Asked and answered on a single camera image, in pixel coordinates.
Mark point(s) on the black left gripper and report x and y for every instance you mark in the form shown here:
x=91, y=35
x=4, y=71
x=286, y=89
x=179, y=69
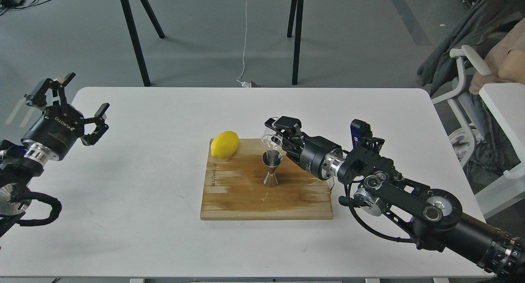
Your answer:
x=55, y=133

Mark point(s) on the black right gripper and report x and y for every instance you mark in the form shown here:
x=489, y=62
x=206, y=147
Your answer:
x=309, y=153

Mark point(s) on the small clear glass cup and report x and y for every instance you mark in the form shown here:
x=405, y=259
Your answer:
x=271, y=139

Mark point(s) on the steel double jigger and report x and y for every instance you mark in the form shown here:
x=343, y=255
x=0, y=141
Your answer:
x=272, y=160

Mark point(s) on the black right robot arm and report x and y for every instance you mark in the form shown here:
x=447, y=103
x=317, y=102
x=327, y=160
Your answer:
x=433, y=218

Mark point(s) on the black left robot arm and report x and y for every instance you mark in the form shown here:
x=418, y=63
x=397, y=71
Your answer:
x=19, y=164

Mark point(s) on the yellow lemon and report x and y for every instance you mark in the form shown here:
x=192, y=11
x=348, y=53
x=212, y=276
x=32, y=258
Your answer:
x=224, y=145

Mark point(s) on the wooden cutting board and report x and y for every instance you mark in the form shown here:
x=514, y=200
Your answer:
x=234, y=189

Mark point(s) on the white office chair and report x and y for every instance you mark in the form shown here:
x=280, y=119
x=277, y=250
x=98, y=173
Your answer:
x=470, y=135

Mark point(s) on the person in brown shirt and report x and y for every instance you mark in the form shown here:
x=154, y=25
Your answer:
x=505, y=60

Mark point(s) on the dark grey jacket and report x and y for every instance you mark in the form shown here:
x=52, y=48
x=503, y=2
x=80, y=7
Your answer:
x=486, y=18

